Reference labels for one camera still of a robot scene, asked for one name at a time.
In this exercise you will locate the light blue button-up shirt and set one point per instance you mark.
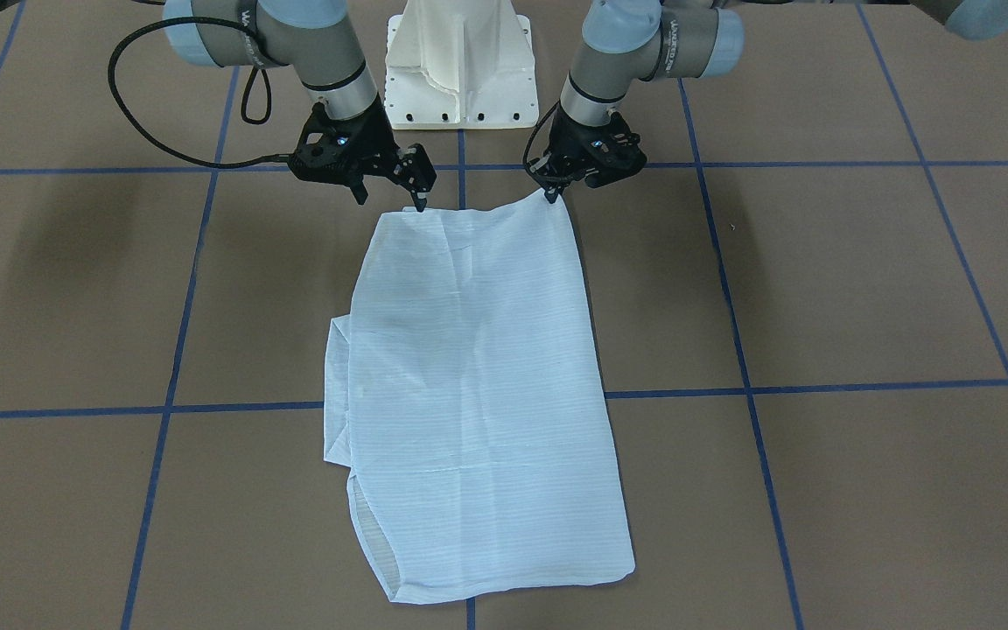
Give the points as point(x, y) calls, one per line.
point(463, 396)

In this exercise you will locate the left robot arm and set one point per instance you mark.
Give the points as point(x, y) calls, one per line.
point(624, 42)

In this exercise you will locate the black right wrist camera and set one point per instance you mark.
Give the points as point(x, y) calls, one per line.
point(321, 155)

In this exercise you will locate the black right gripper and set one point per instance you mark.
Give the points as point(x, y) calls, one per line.
point(372, 140)

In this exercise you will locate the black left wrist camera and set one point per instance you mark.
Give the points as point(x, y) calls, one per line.
point(612, 156)

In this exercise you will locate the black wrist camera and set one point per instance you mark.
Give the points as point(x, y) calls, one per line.
point(321, 155)
point(612, 156)

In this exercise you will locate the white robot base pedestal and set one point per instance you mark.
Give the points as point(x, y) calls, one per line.
point(460, 65)

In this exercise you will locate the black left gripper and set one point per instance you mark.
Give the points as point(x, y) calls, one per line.
point(619, 143)

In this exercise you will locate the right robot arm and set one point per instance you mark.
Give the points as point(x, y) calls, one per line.
point(314, 38)

